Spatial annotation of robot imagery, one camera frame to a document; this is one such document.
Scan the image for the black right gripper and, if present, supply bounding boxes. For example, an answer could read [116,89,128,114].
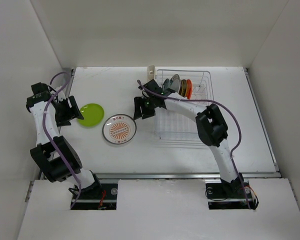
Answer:
[133,95,157,120]

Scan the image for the lime green plate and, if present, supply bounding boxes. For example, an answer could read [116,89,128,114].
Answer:
[77,103,105,128]

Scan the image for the white plate orange sunburst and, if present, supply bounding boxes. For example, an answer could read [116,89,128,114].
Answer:
[102,114,137,145]

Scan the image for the dark teal patterned plate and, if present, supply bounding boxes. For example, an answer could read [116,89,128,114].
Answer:
[162,78,171,91]

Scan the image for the amber patterned plate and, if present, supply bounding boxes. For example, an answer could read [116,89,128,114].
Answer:
[178,79,188,97]

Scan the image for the orange translucent plate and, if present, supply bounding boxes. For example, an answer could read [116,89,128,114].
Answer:
[185,79,193,99]

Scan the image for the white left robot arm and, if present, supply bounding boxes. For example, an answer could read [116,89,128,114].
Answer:
[26,82,103,199]

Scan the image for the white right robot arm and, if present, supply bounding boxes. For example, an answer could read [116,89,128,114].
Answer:
[133,80,244,197]

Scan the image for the white cutlery holder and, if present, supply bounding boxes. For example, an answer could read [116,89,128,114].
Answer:
[146,65,156,82]

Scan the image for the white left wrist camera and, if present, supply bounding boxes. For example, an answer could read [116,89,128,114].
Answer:
[55,90,67,102]

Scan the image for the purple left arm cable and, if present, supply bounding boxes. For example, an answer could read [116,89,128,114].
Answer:
[42,71,84,210]

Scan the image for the white wire dish rack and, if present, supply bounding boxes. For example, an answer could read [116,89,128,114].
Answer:
[154,68,214,144]

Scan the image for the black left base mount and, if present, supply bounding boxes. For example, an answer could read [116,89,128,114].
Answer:
[69,182,118,211]

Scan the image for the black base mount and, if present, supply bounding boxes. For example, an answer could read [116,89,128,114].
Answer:
[205,182,260,210]
[69,182,118,211]

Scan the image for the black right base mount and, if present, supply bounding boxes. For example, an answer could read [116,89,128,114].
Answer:
[205,182,260,210]

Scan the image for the aluminium front rail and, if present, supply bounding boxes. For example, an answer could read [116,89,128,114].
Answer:
[96,171,282,180]

